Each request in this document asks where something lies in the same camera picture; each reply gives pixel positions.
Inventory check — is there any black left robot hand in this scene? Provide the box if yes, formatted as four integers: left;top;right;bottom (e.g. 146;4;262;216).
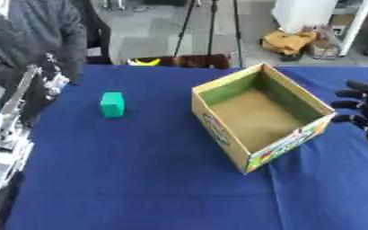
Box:
0;53;73;129

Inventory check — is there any tan cardboard box green inside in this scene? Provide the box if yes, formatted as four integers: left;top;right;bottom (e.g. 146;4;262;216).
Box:
190;62;338;175

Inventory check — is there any person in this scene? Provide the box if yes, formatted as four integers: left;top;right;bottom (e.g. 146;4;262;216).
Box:
0;0;90;91

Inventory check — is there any green rectangular block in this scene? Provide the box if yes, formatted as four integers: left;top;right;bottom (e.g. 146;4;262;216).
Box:
99;92;127;119

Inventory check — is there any black chair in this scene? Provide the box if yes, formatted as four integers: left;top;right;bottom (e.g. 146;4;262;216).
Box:
82;0;114;66

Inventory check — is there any yellow cloth bag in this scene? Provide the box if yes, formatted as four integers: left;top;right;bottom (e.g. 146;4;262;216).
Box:
259;30;318;57

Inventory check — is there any yellow toy banana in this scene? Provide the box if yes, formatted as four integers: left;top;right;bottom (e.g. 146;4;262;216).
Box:
126;57;162;67

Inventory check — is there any white cabinet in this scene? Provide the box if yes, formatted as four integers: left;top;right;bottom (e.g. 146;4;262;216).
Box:
270;0;340;34

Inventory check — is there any brown wooden chair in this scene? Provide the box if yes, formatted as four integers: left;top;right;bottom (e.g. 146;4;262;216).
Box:
128;53;232;70

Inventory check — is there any black tripod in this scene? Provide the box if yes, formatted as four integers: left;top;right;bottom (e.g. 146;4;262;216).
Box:
171;0;246;69

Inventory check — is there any white shelf frame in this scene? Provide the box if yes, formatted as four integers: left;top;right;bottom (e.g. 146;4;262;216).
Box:
331;0;368;58

